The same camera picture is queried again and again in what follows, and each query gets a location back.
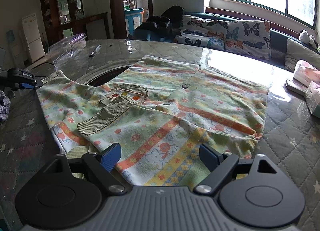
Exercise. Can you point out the black clothing pile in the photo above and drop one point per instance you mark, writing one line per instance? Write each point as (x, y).
(160, 24)

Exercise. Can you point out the person's left hand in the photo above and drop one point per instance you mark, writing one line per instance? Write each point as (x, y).
(5, 105)

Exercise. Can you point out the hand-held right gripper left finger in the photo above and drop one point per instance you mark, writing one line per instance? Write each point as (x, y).
(111, 157)

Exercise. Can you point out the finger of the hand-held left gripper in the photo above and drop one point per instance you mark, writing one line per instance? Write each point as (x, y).
(40, 78)
(28, 86)

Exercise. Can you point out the teal sofa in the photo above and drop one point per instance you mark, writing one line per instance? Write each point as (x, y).
(277, 38)

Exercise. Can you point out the round black induction cooktop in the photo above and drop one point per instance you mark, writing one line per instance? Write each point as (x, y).
(100, 80)

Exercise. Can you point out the large butterfly print pillow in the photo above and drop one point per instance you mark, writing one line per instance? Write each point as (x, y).
(247, 40)

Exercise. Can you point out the white refrigerator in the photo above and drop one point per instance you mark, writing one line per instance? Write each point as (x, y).
(32, 38)

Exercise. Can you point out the dark wooden sideboard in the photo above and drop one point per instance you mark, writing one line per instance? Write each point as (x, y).
(100, 18)

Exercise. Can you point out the black marker pen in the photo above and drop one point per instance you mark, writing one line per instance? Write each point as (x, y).
(95, 50)

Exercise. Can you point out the wooden display cabinet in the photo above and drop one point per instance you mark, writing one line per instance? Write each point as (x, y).
(51, 8)

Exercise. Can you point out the patterned green children's garment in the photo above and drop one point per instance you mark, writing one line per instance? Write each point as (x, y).
(175, 110)

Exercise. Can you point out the white and black plush toy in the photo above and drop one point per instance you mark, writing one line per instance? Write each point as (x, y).
(307, 38)

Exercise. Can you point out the long butterfly print cushion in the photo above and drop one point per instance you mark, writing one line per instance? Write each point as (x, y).
(197, 39)
(205, 24)

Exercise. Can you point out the dark wooden door frame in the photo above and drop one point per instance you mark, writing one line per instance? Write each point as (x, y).
(115, 3)

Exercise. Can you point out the blue cabinet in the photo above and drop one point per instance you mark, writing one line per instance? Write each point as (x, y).
(133, 22)

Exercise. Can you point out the clear plastic container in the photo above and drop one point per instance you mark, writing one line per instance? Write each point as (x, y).
(66, 48)

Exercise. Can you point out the grey pillow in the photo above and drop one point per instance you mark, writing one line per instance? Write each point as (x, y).
(300, 55)

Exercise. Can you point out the flat grey book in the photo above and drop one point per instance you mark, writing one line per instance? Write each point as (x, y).
(293, 87)

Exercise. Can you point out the pink white tissue pack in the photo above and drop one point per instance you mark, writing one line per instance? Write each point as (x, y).
(307, 73)

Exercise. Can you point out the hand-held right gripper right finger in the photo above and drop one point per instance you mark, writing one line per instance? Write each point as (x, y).
(208, 157)

